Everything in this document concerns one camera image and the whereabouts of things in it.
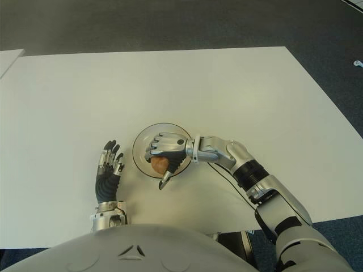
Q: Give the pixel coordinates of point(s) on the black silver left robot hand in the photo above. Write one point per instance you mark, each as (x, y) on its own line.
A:
(106, 187)

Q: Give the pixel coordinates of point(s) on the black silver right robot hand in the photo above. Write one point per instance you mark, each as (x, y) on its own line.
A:
(167, 144)

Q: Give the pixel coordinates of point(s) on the red yellow apple with sticker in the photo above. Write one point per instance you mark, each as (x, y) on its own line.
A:
(158, 165)

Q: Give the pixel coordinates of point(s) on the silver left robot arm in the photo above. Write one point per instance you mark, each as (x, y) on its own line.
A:
(105, 221)

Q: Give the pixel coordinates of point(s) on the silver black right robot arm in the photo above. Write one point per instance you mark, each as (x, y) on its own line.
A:
(272, 192)

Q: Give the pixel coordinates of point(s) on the white plate with black rim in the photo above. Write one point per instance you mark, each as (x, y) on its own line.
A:
(141, 141)

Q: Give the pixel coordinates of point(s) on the grey robot torso shell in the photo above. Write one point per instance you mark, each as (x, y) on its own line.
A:
(127, 249)

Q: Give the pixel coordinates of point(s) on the white side table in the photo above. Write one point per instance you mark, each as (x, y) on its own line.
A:
(8, 61)

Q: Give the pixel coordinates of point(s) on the white handheld controller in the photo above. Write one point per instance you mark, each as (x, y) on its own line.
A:
(358, 64)

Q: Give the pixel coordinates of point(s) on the black table frame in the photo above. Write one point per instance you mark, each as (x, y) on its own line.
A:
(232, 249)

